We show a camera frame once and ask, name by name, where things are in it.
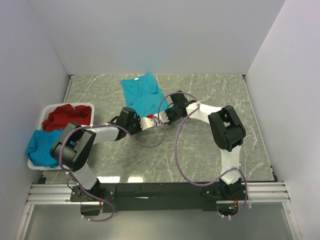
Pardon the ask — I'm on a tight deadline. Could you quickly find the teal t shirt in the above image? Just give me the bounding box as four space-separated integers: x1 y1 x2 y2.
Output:
26 129 63 168
120 73 165 117

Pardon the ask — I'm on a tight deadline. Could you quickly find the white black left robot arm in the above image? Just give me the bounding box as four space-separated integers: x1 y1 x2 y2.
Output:
50 107 142 201

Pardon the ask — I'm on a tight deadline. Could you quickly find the red t shirt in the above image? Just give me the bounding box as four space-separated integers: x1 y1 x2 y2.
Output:
42 104 92 132

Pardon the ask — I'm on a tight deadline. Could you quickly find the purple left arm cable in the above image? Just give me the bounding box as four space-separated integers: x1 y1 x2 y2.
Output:
58 114 168 223

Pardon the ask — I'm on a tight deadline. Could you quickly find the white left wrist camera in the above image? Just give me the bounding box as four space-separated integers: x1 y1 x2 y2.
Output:
140 114 159 131

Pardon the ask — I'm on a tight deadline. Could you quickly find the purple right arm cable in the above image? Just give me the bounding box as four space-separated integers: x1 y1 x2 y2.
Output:
157 92 250 219

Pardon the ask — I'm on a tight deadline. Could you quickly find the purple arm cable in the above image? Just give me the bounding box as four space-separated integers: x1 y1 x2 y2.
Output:
157 92 250 219
58 114 168 223

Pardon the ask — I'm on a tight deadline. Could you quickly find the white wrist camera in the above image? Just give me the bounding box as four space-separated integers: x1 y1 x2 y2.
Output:
154 111 169 126
140 114 159 131

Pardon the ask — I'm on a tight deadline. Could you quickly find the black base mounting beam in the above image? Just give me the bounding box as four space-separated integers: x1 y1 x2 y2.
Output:
69 181 250 216

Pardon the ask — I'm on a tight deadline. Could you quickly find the white plastic laundry basket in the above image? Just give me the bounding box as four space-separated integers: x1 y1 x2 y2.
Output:
27 103 95 171

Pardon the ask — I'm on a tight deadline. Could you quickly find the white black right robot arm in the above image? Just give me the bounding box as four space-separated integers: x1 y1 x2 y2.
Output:
165 91 247 200

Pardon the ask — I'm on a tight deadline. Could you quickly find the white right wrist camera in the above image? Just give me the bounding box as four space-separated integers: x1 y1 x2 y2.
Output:
154 111 169 126

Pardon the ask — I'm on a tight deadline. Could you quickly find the teal t shirt in basket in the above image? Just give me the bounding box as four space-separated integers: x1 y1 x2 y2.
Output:
26 129 63 168

